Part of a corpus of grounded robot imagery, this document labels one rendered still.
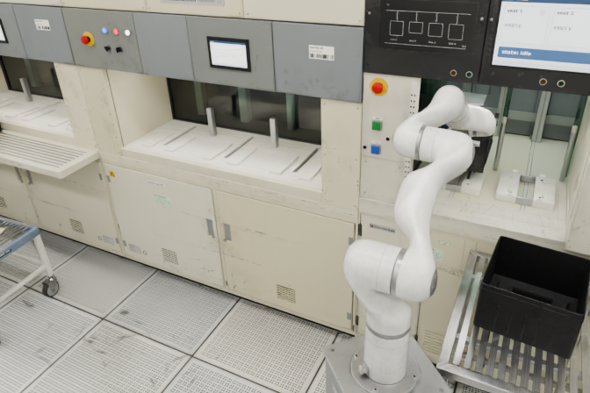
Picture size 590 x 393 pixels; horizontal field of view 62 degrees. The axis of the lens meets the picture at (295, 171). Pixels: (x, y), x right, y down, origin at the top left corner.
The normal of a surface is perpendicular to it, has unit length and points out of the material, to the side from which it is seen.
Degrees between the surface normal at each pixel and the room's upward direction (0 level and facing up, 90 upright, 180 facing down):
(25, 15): 90
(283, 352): 0
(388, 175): 90
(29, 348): 0
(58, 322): 0
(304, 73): 90
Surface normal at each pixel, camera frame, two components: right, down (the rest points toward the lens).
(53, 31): -0.44, 0.44
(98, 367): -0.04, -0.88
